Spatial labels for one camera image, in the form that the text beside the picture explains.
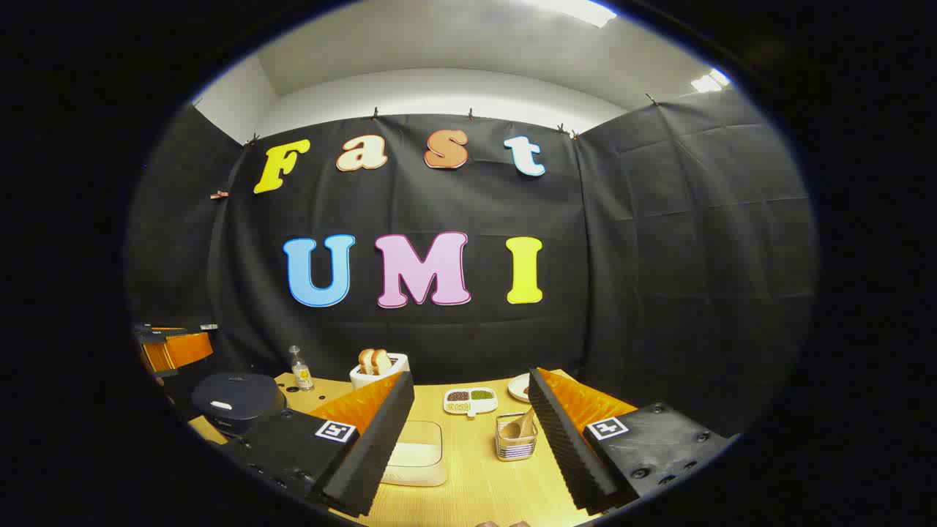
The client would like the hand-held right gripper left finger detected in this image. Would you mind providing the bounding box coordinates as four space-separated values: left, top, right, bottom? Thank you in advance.
220 371 416 519

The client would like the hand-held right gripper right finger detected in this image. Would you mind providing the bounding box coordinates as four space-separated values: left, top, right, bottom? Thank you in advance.
527 367 733 513

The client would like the clear plastic rice box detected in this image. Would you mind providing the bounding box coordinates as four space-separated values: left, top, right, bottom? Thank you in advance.
381 420 449 487

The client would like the metal wire chopstick holder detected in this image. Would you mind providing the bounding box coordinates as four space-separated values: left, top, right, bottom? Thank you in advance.
495 412 540 462

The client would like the wooden spoon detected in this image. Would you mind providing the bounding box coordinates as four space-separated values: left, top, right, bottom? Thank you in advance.
500 407 537 440

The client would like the dark rice cooker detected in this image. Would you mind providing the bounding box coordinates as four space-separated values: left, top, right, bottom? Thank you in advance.
192 373 288 438

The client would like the white toaster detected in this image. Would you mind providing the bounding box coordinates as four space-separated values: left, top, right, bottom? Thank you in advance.
349 354 411 390

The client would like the small glass bottle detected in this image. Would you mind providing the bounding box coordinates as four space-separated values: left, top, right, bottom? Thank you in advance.
288 345 315 392

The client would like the white divided dish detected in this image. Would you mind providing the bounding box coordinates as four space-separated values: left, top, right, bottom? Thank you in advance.
443 387 499 418

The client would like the black backdrop cloth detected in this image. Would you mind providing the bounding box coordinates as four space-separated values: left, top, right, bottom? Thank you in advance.
124 88 819 440

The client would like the ceiling light panel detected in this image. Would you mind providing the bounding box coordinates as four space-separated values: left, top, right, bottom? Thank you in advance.
691 67 733 94
527 0 617 29

